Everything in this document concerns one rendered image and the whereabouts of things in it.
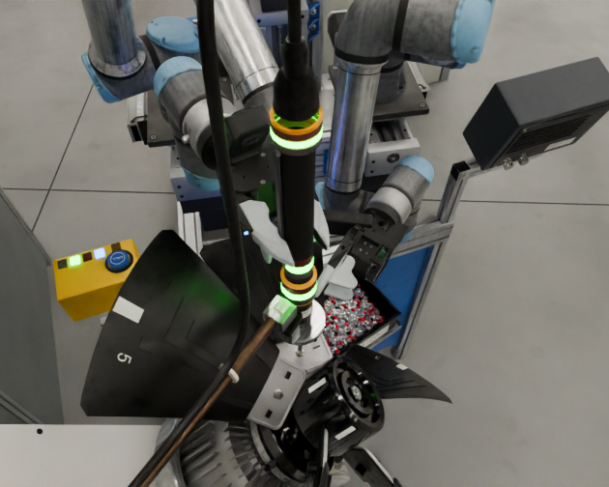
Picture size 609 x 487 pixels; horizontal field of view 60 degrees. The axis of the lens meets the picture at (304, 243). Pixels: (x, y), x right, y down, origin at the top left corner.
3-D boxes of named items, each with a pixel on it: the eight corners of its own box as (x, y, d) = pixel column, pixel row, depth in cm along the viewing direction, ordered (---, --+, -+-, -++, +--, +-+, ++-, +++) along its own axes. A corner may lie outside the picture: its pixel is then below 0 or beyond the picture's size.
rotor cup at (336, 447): (297, 498, 71) (372, 454, 66) (244, 400, 75) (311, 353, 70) (341, 460, 83) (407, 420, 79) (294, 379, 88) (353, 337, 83)
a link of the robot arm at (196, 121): (232, 88, 67) (171, 110, 65) (248, 109, 65) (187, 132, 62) (238, 133, 73) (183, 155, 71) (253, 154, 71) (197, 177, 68)
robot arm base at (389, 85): (343, 71, 146) (345, 39, 138) (396, 66, 147) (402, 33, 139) (356, 107, 137) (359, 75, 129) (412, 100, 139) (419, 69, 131)
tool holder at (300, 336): (298, 367, 69) (297, 334, 61) (254, 339, 71) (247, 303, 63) (334, 316, 73) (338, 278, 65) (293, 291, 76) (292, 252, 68)
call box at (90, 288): (75, 326, 109) (56, 300, 100) (70, 286, 114) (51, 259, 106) (154, 301, 112) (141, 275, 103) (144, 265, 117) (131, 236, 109)
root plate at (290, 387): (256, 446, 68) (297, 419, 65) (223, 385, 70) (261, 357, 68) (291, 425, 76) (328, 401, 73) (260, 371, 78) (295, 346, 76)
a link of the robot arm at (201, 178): (262, 176, 85) (256, 123, 76) (196, 203, 81) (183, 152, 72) (240, 146, 89) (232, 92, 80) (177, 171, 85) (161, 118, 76)
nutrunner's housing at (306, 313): (303, 348, 73) (302, 62, 36) (279, 333, 74) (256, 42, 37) (318, 327, 75) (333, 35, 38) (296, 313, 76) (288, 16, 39)
